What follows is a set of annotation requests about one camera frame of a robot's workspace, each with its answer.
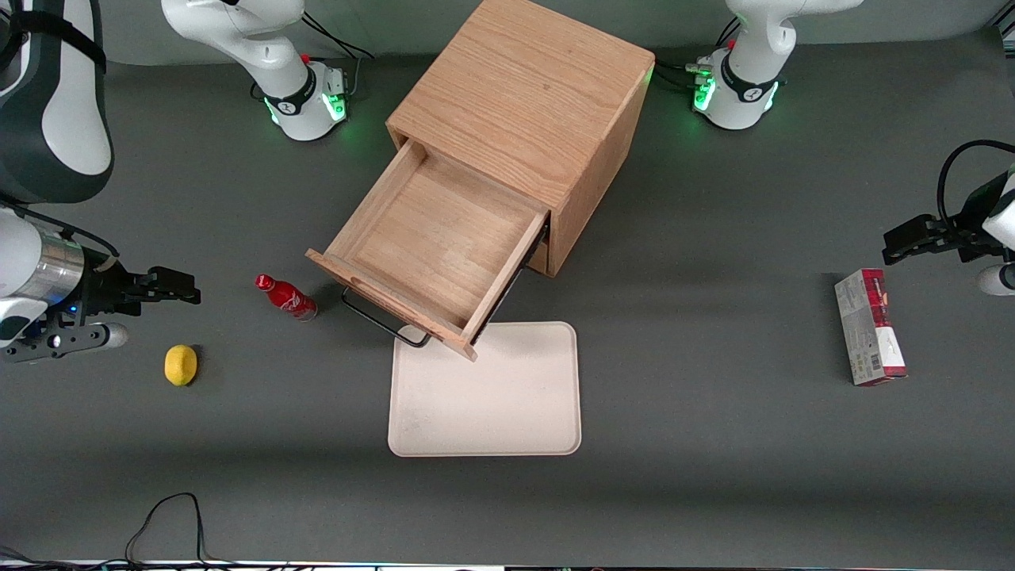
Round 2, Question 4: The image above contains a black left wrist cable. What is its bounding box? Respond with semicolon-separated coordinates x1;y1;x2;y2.
936;140;1015;232

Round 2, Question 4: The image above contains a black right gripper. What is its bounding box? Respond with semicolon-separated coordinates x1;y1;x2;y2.
67;265;202;320

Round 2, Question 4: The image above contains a wooden drawer cabinet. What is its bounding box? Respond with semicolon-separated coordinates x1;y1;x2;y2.
385;0;657;278

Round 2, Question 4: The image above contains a black right arm base cable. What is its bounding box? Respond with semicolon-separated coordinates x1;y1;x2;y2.
300;10;376;63

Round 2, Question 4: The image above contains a yellow lemon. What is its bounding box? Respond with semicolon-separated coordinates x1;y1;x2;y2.
163;343;199;388

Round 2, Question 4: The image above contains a grey and red carton box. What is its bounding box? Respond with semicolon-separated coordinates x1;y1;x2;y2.
833;267;909;388

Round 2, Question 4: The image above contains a beige plastic tray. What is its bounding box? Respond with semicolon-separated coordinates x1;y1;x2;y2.
387;320;583;458

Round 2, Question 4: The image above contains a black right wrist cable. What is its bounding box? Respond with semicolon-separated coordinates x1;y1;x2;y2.
0;198;121;261

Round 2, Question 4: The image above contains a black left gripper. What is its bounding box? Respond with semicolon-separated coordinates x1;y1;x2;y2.
882;171;1013;266

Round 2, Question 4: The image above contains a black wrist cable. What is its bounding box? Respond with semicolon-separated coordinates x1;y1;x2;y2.
0;198;121;261
936;140;1015;232

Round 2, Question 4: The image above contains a black arm base cable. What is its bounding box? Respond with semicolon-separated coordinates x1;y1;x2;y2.
653;16;743;93
300;10;376;63

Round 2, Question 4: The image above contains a red cola bottle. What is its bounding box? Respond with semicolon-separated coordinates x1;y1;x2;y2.
254;273;320;322

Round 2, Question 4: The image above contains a black left arm base cable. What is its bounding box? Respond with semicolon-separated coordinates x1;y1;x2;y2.
653;16;743;93

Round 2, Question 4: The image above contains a black looped floor cable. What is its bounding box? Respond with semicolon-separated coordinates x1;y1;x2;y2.
124;492;216;567

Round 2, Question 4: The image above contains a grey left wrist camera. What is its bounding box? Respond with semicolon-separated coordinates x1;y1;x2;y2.
976;263;1015;297

